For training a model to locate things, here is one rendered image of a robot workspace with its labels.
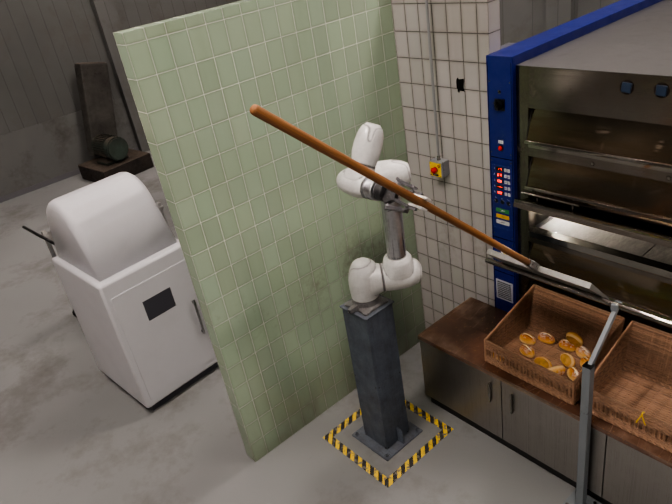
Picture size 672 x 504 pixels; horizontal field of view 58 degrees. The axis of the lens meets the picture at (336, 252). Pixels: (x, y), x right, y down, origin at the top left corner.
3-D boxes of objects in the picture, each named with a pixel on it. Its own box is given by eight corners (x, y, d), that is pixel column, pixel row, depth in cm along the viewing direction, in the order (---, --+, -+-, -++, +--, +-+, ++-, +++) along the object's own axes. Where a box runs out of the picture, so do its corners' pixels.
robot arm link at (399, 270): (381, 279, 343) (420, 273, 342) (385, 298, 330) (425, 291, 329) (364, 157, 299) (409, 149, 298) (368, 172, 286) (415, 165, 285)
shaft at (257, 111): (252, 114, 159) (256, 103, 159) (246, 112, 161) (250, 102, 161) (529, 266, 282) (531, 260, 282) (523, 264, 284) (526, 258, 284)
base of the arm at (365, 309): (338, 308, 339) (336, 300, 336) (367, 290, 351) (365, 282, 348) (360, 320, 326) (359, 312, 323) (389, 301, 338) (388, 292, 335)
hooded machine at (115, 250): (100, 375, 488) (21, 195, 412) (177, 330, 526) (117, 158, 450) (146, 420, 433) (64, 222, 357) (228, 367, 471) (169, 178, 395)
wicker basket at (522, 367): (533, 320, 371) (533, 282, 357) (623, 358, 330) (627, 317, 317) (482, 361, 346) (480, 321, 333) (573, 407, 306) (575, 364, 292)
